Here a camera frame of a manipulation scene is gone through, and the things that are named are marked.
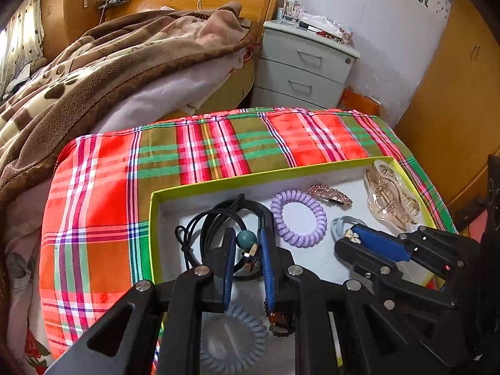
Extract dark beaded bracelet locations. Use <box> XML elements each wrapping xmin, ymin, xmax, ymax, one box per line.
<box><xmin>263</xmin><ymin>299</ymin><xmax>298</xmax><ymax>339</ymax></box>

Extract grey hair ties with flower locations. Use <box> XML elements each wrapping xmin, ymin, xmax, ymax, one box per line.
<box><xmin>330</xmin><ymin>215</ymin><xmax>368</xmax><ymax>247</ymax></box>

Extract black cord with teal bead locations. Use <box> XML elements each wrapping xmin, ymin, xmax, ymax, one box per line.
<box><xmin>173</xmin><ymin>193</ymin><xmax>271</xmax><ymax>282</ymax></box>

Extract rhinestone hair clip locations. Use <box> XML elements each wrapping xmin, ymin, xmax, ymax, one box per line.
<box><xmin>307</xmin><ymin>184</ymin><xmax>353</xmax><ymax>208</ymax></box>

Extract translucent beige claw clip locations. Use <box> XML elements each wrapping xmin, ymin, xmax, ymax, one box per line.
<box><xmin>363</xmin><ymin>160</ymin><xmax>424</xmax><ymax>232</ymax></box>

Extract yellow-green shallow box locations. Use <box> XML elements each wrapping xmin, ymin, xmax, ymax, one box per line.
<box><xmin>149</xmin><ymin>157</ymin><xmax>437</xmax><ymax>374</ymax></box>

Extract red green plaid cloth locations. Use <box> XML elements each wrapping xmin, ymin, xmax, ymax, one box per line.
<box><xmin>39</xmin><ymin>108</ymin><xmax>454</xmax><ymax>357</ymax></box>

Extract floral white bedsheet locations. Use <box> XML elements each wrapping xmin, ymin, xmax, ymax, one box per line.
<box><xmin>1</xmin><ymin>179</ymin><xmax>53</xmax><ymax>374</ymax></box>

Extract wooden door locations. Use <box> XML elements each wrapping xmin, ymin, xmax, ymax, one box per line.
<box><xmin>395</xmin><ymin>0</ymin><xmax>499</xmax><ymax>214</ymax></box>

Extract white bedside drawer cabinet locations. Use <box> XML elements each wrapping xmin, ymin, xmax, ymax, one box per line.
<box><xmin>251</xmin><ymin>19</ymin><xmax>360</xmax><ymax>110</ymax></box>

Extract clutter on bedside cabinet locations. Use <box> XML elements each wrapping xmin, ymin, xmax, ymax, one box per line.
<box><xmin>276</xmin><ymin>0</ymin><xmax>353</xmax><ymax>44</ymax></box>

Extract brown patterned blanket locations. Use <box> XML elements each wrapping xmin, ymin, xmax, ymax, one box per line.
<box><xmin>1</xmin><ymin>2</ymin><xmax>258</xmax><ymax>209</ymax></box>

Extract spotted curtain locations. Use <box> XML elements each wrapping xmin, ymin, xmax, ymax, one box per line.
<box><xmin>1</xmin><ymin>0</ymin><xmax>45</xmax><ymax>96</ymax></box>

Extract wooden wardrobe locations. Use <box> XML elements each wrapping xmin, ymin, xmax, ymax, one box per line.
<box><xmin>41</xmin><ymin>0</ymin><xmax>103</xmax><ymax>61</ymax></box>

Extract light blue spiral hair tie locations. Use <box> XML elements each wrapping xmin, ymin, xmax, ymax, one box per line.
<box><xmin>199</xmin><ymin>305</ymin><xmax>271</xmax><ymax>375</ymax></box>

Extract purple spiral hair tie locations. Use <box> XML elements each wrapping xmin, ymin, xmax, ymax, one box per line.
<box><xmin>269</xmin><ymin>189</ymin><xmax>328</xmax><ymax>249</ymax></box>

